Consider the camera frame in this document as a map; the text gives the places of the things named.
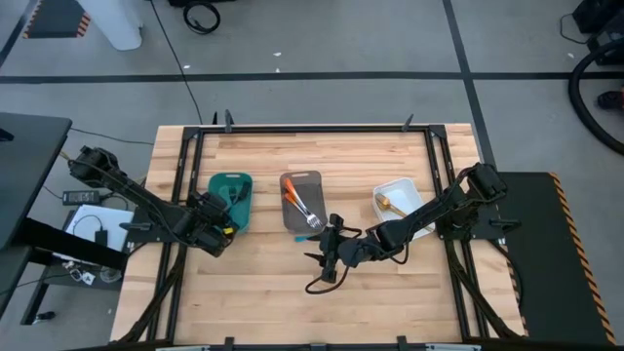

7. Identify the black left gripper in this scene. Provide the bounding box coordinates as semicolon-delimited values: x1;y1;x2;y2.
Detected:
187;190;241;258

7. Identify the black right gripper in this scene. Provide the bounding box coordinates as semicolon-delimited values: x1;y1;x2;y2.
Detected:
304;213;366;285

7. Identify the teal plastic bin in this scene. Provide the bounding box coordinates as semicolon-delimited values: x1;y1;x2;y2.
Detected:
207;172;254;234

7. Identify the wooden handled fork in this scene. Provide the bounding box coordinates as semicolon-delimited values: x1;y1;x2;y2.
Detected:
221;182;240;215

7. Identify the grey translucent plastic bin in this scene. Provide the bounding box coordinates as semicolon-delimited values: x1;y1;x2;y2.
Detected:
279;170;329;234

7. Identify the white plastic bin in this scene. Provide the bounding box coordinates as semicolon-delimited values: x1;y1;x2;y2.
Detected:
372;177;435;241

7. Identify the clear round lid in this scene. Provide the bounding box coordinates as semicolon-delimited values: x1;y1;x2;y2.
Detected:
99;265;123;285

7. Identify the white paper sheet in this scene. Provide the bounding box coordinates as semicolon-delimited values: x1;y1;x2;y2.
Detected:
65;204;129;253

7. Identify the black power adapter brick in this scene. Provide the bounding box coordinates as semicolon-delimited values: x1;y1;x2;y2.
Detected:
61;189;101;207

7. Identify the black desk support beam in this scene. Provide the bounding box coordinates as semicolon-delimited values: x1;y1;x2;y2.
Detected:
0;216;129;326

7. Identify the black desk top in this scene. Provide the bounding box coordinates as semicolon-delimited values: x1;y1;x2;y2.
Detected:
0;111;73;251

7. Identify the white pillar base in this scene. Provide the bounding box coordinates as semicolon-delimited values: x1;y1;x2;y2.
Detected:
77;0;143;52

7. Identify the black hazard-striped platform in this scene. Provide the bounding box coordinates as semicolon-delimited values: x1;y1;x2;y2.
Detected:
487;170;618;346

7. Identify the black hazard-striped floor mat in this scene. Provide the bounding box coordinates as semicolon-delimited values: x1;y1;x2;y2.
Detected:
21;0;93;40

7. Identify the dark shoe-like object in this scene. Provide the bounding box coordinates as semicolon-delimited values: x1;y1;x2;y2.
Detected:
597;89;624;111

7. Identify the black equipment case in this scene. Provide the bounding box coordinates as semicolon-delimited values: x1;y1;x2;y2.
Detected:
570;0;624;67

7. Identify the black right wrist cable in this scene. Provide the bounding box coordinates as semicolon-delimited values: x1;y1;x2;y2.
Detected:
305;224;410;296

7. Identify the black aluminium table frame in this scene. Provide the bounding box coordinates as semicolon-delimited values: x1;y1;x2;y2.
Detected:
119;124;526;345

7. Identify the grey floor cable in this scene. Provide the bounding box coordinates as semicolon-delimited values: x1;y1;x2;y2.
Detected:
69;127;155;146

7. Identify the white tagged cable bundle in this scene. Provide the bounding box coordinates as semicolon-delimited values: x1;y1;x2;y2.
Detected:
61;260;98;288

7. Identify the long black floor cable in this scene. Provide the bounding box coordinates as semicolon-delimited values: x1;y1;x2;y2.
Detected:
148;0;205;126

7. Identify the coiled black cable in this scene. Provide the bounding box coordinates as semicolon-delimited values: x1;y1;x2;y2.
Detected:
181;1;222;36

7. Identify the thick black hose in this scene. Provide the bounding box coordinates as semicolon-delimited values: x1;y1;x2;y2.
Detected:
567;40;624;157

